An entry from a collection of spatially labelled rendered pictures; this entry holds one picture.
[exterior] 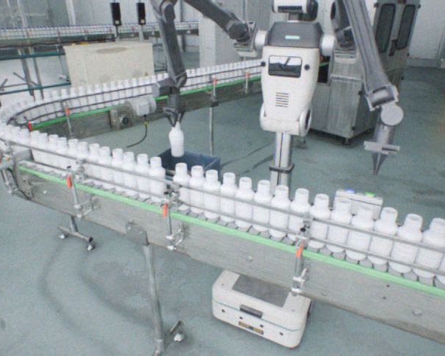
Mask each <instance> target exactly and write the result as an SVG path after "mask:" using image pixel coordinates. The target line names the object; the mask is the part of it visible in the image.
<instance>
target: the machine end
mask: <svg viewBox="0 0 445 356"><path fill-rule="evenodd" d="M365 2H366V7H367V10H368V14H369V19H370V22H371V26H372V32H373V35H374V38H375V44H376V47H377V50H378V54H379V56H380V61H381V64H382V66H383V69H384V71H385V73H386V74H387V76H388V79H389V82H390V83H391V84H392V85H395V87H396V88H397V91H398V95H399V92H400V89H401V82H402V80H404V76H403V71H404V70H407V69H409V66H404V65H405V64H406V58H407V56H409V53H408V52H409V46H410V42H411V39H412V34H413V30H414V27H415V22H416V18H417V14H418V9H420V8H421V4H420V3H421V0H365ZM335 12H336V8H335V2H334V0H314V7H313V10H312V11H311V12H310V13H304V14H303V22H319V23H320V26H321V28H322V31H323V33H332V29H331V25H330V24H331V22H330V21H331V20H333V19H334V16H335ZM329 57H331V58H330V60H327V61H330V64H329V75H328V76H327V77H324V78H321V79H318V80H317V84H316V86H315V89H314V93H313V96H312V98H311V105H312V115H311V124H310V126H309V127H310V128H314V129H317V130H320V131H324V132H325V133H328V134H334V135H336V136H341V137H345V139H346V141H345V142H342V143H341V144H342V145H345V146H350V145H351V143H350V142H348V139H351V138H352V137H354V136H357V135H358V134H360V133H362V132H363V133H364V134H371V133H372V132H371V131H369V129H370V128H372V127H373V126H375V125H376V123H377V119H378V113H379V110H380V109H379V110H376V111H373V112H371V113H370V111H369V107H368V105H367V102H366V99H365V95H366V91H365V88H364V83H363V68H362V64H361V61H360V57H359V55H358V58H357V62H356V63H355V64H343V63H337V62H336V61H335V58H334V56H329V55H327V57H326V58H329ZM327 61H323V62H327Z"/></svg>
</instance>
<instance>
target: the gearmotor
mask: <svg viewBox="0 0 445 356"><path fill-rule="evenodd" d="M155 110H156V102H155V100H154V98H153V97H152V96H144V97H138V98H134V99H128V100H126V101H125V102H124V105H122V106H120V107H116V108H112V109H110V113H111V123H112V126H113V130H114V131H117V129H119V131H120V130H124V129H127V128H132V127H133V121H132V117H135V116H140V115H144V117H145V126H146V134H145V137H146V136H147V132H148V130H147V121H146V116H147V115H146V114H147V113H153V112H154V111H155ZM144 139H145V138H144ZM144 139H143V140H144ZM143 140H142V141H143ZM142 141H141V142H142ZM141 142H138V143H136V144H135V145H138V144H139V143H141ZM135 145H131V146H128V147H127V148H129V147H132V146H135Z"/></svg>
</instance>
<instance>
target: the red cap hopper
mask: <svg viewBox="0 0 445 356"><path fill-rule="evenodd" d="M7 1H8V4H9V7H0V10H7V12H6V13H5V14H4V15H3V17H2V18H1V20H0V23H2V21H3V20H4V18H5V17H6V16H7V14H8V13H9V12H10V15H11V20H10V21H9V23H11V24H12V23H13V26H14V27H16V28H17V30H19V29H18V24H17V21H16V17H17V15H18V14H21V16H22V21H23V25H24V27H26V30H27V27H28V23H27V18H26V15H25V11H24V7H23V4H22V0H17V2H18V5H19V6H18V7H13V5H12V0H7ZM14 10H17V12H16V13H14ZM29 48H30V54H31V55H33V54H35V51H34V48H33V47H29ZM31 60H32V63H33V69H34V72H35V75H36V80H37V83H38V84H36V83H35V82H34V81H33V80H31V78H30V73H29V70H28V67H27V66H28V64H27V59H24V63H25V66H26V71H27V77H28V80H29V83H30V87H31V88H35V87H33V86H36V87H41V86H42V81H41V78H40V75H39V70H38V67H37V64H36V58H32V59H31ZM13 74H14V75H16V76H17V77H19V78H20V79H21V80H22V81H24V82H26V81H25V77H23V78H22V77H21V76H20V75H18V74H17V73H15V72H14V73H13ZM8 80H9V79H7V78H6V79H5V80H4V82H3V83H2V85H1V86H0V91H1V89H2V88H12V87H18V86H23V85H27V83H22V84H17V85H5V84H6V83H7V81H8ZM39 92H40V94H41V95H42V99H44V98H45V97H44V94H43V93H44V91H43V89H39ZM0 93H4V92H0Z"/></svg>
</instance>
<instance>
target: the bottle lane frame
mask: <svg viewBox="0 0 445 356"><path fill-rule="evenodd" d="M19 170H20V173H21V175H22V176H26V177H27V178H28V180H29V183H30V184H31V185H35V187H33V188H31V190H32V192H33V197H28V198H29V199H28V198H27V197H26V196H25V195H24V194H23V195H24V199H25V200H29V201H31V202H35V203H36V204H39V205H43V206H45V207H48V208H52V209H53V210H56V211H60V212H62V213H65V214H69V215H71V216H73V217H77V214H78V213H77V210H76V209H75V204H76V203H75V200H74V197H73V191H72V188H69V187H68V185H67V180H66V179H64V180H62V181H61V180H60V177H55V176H54V175H53V176H51V175H48V174H43V173H42V172H38V171H34V170H32V169H29V168H26V167H25V168H24V167H21V166H19ZM75 184H76V190H77V194H78V198H79V203H80V204H83V203H85V202H87V201H88V198H87V194H90V198H91V201H89V203H92V206H93V210H91V211H90V212H89V213H87V214H86V215H85V218H84V219H83V220H86V221H88V222H90V223H94V224H97V225H100V226H103V227H105V228H109V229H111V230H114V231H115V232H118V233H120V234H124V235H126V236H127V231H126V227H125V225H126V224H127V223H128V222H130V223H133V224H135V225H139V226H142V227H143V228H144V229H145V230H146V234H147V241H148V243H150V244H152V245H156V246H158V247H160V248H164V249H167V250H168V240H167V236H168V232H167V223H166V217H164V216H163V211H162V208H161V209H158V206H155V205H153V204H148V203H145V202H140V201H138V200H137V199H136V200H133V199H130V198H129V197H123V196H122V195H117V194H115V193H114V192H113V193H110V192H107V191H103V190H99V189H97V188H93V186H92V187H89V186H86V185H82V184H79V183H76V182H75ZM89 210H90V208H89V205H88V203H87V204H85V205H83V212H84V213H85V212H87V211H89ZM197 217H198V216H197ZM197 217H195V218H194V217H190V216H188V214H187V215H184V214H179V211H178V212H175V211H172V210H171V228H172V234H173V235H175V233H177V232H178V230H179V222H180V223H183V230H181V233H183V234H184V240H182V241H181V243H180V244H179V245H178V246H177V249H176V251H175V253H178V254H181V255H184V256H186V257H190V258H192V259H195V260H199V261H201V262H204V263H208V264H210V265H213V266H216V267H219V268H223V269H225V270H227V271H231V272H234V273H236V274H240V275H242V276H244V277H248V278H251V279H253V280H257V281H260V282H261V283H265V284H268V285H270V286H275V287H278V288H279V289H283V290H286V291H290V292H291V291H292V288H293V279H294V271H295V265H296V259H297V250H296V248H295V246H294V244H295V243H294V244H293V245H288V244H285V243H283V240H281V241H280V242H278V241H274V240H272V239H271V237H270V238H269V239H267V238H265V237H260V236H259V235H260V233H259V234H258V235H253V234H249V233H248V231H249V230H248V231H247V232H243V231H238V228H236V229H233V228H228V225H226V226H222V225H218V224H217V223H218V222H216V223H212V222H207V220H208V219H207V220H199V219H197ZM305 260H308V261H311V262H310V268H309V269H307V270H306V271H307V272H308V273H309V277H308V280H306V281H305V282H304V283H303V286H302V290H303V292H302V294H301V293H300V296H303V297H307V298H309V299H312V300H315V301H317V302H320V303H324V304H326V305H329V306H332V307H335V308H337V309H341V310H344V311H346V312H349V313H352V314H356V315H358V316H361V317H364V318H366V319H369V320H373V321H377V322H380V323H383V324H386V325H388V326H392V327H395V328H397V329H400V330H402V331H405V332H408V333H411V334H414V335H417V336H419V337H423V338H426V339H428V340H431V341H434V342H436V343H440V344H443V345H445V289H440V288H438V287H435V283H433V284H432V286H431V285H428V284H425V283H421V282H420V281H419V279H418V278H417V280H410V279H407V278H405V277H403V274H401V276H397V275H394V274H390V273H389V272H388V270H386V272H385V273H384V272H382V271H377V270H374V266H372V267H371V268H367V267H364V266H360V263H359V262H357V264H354V263H349V262H346V258H344V259H343V260H339V259H336V258H333V257H332V254H331V255H330V256H326V255H323V254H320V251H319V250H318V251H317V253H315V252H313V251H308V250H307V247H305V248H304V249H303V257H302V263H301V269H300V275H301V274H302V272H303V270H304V261H305Z"/></svg>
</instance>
